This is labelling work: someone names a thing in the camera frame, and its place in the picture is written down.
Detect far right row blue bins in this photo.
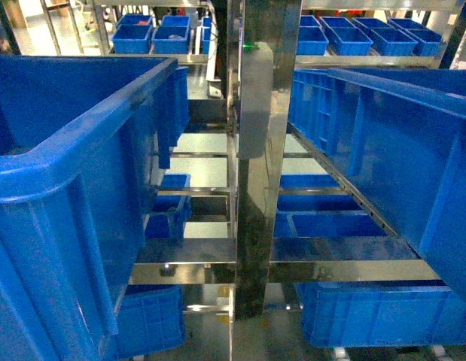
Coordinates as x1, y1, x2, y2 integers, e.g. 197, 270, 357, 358
297, 15, 442, 57

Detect row blue bins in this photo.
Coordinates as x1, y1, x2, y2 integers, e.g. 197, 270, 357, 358
297, 15, 442, 57
112, 14, 192, 55

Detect far left row blue bins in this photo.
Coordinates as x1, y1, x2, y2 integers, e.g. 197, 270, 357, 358
112, 14, 192, 55

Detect steel rack front crossbar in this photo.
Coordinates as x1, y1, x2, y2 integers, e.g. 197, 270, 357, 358
129, 236, 439, 285

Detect upper left blue bin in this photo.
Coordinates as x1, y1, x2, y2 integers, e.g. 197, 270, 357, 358
0, 56, 188, 360

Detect blue bin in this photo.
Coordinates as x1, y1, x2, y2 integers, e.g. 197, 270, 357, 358
289, 68, 466, 302
295, 280, 466, 347
114, 285, 186, 359
0, 56, 188, 360

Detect lower left blue bin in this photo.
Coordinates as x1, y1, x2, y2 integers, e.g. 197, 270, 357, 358
114, 285, 186, 359

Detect lower right blue bin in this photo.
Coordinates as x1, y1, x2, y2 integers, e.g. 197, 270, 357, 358
295, 280, 466, 347

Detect upper right blue bin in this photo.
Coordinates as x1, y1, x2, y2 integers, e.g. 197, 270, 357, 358
289, 68, 466, 302

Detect stainless steel rack post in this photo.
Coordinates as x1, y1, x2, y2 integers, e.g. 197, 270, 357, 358
234, 1, 302, 320

